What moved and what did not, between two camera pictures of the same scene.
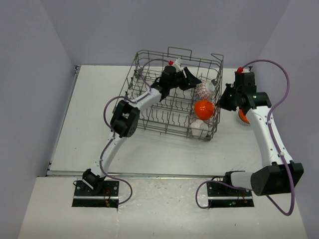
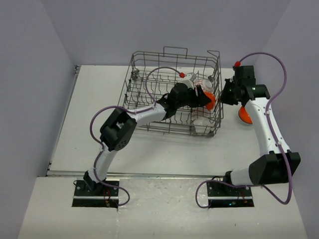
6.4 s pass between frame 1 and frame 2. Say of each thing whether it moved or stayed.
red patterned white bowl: stayed
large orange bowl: moved
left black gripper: moved
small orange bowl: stayed
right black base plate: stayed
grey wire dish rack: stayed
